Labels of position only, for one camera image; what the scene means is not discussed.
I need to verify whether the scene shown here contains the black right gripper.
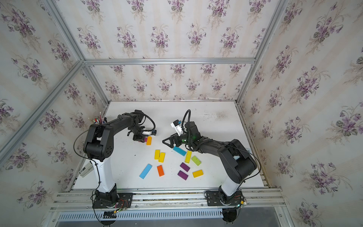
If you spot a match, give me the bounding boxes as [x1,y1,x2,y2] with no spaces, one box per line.
[162,131,194,149]

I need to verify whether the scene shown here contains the orange-yellow long block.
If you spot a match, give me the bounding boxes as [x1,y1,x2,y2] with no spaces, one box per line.
[146,136,152,146]

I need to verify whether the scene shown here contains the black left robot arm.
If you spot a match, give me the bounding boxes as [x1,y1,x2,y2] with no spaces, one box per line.
[83,110,155,195]

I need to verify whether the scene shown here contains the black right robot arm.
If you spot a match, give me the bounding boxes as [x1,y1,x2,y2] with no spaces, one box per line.
[162,120,258,203]

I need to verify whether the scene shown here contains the teal long block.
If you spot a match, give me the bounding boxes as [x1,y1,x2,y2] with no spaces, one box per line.
[173,147,187,156]

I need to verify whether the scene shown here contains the yellow long block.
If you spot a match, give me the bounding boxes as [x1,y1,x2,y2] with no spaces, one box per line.
[184,150,192,163]

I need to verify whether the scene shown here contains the purple block upper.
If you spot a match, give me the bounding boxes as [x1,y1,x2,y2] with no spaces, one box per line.
[180,162,191,172]

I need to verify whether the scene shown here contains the purple block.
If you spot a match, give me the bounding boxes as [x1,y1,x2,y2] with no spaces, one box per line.
[177,170,189,181]
[180,162,191,172]

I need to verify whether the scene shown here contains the lime green block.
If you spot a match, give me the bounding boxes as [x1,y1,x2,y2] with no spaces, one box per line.
[192,156,201,166]

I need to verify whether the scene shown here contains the light blue long block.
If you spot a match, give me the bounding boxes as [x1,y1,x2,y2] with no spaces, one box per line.
[140,164,153,179]

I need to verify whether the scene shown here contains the orange-red block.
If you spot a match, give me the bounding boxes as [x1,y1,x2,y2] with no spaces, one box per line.
[157,165,164,177]

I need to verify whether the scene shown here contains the purple block lower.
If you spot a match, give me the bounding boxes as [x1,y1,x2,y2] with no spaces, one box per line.
[177,170,189,181]

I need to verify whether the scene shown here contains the pens in cup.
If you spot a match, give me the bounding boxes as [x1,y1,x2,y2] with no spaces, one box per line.
[87,112,104,124]

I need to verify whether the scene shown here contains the yellow-orange block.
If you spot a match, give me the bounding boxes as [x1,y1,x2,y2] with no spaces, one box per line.
[192,170,204,178]

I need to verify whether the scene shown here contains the light blue calculator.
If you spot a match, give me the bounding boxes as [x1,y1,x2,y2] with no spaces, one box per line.
[240,148,251,159]

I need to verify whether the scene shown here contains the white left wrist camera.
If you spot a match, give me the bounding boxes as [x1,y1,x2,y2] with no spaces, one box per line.
[142,130,157,136]

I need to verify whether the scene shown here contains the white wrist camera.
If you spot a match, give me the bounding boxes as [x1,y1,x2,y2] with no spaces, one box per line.
[142,130,157,136]
[171,120,184,136]

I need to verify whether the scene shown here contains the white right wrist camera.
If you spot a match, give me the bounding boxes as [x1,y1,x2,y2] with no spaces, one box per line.
[171,120,184,136]

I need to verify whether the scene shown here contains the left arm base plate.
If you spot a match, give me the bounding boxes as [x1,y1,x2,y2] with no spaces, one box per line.
[92,193,134,209]

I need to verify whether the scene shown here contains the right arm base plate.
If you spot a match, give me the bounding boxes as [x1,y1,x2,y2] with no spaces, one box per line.
[204,190,246,207]

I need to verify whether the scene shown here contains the aluminium front rail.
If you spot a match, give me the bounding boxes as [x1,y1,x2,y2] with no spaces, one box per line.
[50,188,286,211]

